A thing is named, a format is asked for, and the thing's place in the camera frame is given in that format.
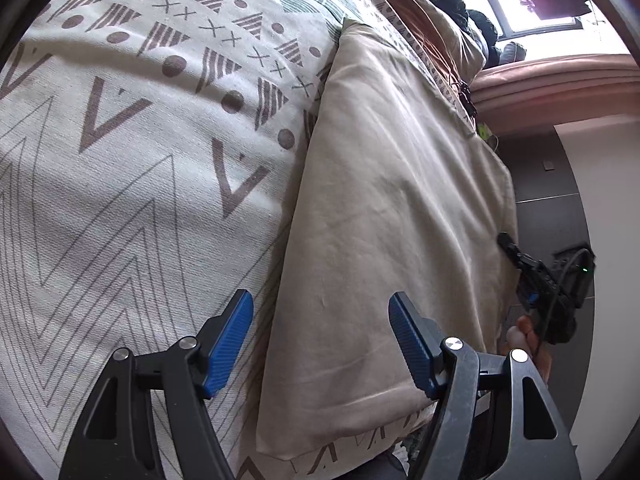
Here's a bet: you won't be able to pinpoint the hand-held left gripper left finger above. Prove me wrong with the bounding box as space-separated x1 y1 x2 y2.
59 289 255 480

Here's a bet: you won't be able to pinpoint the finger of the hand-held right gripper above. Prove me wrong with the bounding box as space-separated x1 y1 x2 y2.
497 232 527 267

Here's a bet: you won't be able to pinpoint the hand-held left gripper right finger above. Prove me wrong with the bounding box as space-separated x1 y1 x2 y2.
388 292 583 480

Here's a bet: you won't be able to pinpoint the beige pants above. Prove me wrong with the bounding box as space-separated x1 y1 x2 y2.
255 17 518 463

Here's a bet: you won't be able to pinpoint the person's right hand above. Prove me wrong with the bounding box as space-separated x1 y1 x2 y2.
505 314 554 383

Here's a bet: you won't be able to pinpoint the pink curtain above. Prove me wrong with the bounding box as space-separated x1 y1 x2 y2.
472 54 640 136

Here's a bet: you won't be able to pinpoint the patterned white blanket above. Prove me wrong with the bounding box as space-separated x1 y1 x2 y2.
0 0 481 480

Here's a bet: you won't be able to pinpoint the grey cloth bundle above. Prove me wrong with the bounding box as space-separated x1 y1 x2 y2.
500 41 529 64

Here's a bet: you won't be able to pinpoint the brown duvet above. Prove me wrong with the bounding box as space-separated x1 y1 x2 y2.
350 0 486 92

